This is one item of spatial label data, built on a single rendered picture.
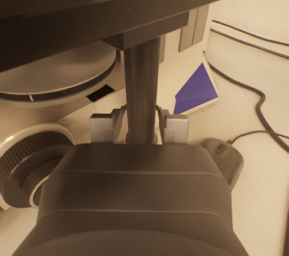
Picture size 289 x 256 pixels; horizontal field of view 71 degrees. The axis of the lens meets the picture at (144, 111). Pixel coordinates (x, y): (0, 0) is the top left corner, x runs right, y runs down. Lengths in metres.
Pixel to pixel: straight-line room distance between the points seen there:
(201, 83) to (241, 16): 0.40
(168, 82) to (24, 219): 0.21
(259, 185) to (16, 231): 0.24
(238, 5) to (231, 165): 0.53
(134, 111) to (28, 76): 0.13
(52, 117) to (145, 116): 0.09
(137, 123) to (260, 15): 0.55
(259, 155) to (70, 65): 0.25
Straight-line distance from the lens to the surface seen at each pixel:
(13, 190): 0.19
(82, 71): 0.23
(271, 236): 0.24
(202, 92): 0.31
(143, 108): 0.15
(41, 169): 0.17
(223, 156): 0.23
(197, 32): 0.30
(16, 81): 0.24
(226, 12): 0.70
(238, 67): 0.46
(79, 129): 0.22
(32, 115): 0.22
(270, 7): 0.66
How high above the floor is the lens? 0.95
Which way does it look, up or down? 42 degrees down
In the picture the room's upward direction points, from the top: 1 degrees clockwise
